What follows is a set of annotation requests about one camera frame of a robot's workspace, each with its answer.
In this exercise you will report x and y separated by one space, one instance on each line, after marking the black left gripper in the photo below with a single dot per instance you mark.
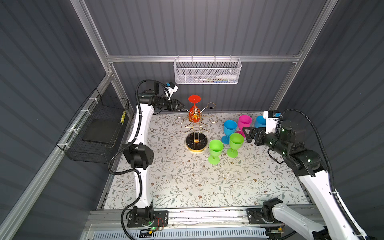
173 104

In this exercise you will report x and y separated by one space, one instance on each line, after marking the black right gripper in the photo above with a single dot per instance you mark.
259 132

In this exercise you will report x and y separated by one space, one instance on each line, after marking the blue wine glass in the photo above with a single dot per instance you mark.
260 122
230 127

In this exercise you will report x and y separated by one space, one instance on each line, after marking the pink wine glass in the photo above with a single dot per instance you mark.
244 121

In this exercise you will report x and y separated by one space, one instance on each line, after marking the green wine glass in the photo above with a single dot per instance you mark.
215 148
236 142

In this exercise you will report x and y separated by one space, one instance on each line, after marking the red wine glass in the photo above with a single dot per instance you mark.
194 112

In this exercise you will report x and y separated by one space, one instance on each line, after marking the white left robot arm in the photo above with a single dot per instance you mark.
150 95

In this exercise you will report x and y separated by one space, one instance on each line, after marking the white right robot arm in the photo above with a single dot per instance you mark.
314 172

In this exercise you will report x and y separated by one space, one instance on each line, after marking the gold wine glass rack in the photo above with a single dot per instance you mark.
196 140

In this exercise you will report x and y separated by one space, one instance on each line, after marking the yellow marker in basket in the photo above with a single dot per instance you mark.
123 117

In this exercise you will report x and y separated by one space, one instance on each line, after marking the white wire mesh basket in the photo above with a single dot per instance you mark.
210 71

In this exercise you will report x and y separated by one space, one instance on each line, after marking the black wire basket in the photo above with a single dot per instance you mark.
96 133

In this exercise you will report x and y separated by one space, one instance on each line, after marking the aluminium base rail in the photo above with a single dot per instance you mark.
222 223

